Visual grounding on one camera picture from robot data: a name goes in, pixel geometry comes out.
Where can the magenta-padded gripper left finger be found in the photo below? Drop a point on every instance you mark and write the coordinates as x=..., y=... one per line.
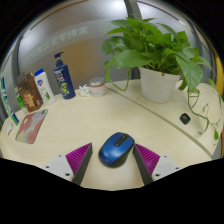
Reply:
x=71, y=163

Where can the small jar with pink band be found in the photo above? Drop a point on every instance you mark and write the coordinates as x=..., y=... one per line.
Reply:
x=97, y=88

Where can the brown snack box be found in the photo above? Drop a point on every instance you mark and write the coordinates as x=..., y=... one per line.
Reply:
x=30, y=95

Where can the clear bottle with green label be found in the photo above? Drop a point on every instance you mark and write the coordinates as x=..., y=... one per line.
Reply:
x=20, y=100

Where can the small white patterned packet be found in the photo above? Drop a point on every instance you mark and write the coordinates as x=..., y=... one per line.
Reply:
x=10, y=129

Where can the pastel patterned mouse pad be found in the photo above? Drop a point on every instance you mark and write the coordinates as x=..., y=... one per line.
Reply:
x=31, y=126

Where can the white bottle with blue cap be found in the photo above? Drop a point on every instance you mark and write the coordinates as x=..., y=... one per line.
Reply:
x=45, y=88

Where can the small black object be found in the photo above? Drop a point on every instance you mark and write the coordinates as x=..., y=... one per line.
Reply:
x=185, y=118

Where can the dark blue pump bottle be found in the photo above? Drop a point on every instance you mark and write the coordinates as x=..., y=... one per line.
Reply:
x=65, y=80

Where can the blue and black computer mouse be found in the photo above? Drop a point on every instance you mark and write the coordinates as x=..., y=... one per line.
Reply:
x=115, y=151

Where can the white green blue shuttlecock tube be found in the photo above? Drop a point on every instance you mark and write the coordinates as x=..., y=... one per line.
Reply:
x=7, y=103

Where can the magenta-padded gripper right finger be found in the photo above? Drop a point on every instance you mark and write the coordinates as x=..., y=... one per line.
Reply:
x=155, y=165

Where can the green plant in white pot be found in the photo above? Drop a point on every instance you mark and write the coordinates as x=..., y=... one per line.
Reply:
x=158, y=85

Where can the small white flower ornament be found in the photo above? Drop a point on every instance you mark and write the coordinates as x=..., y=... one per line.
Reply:
x=84, y=90

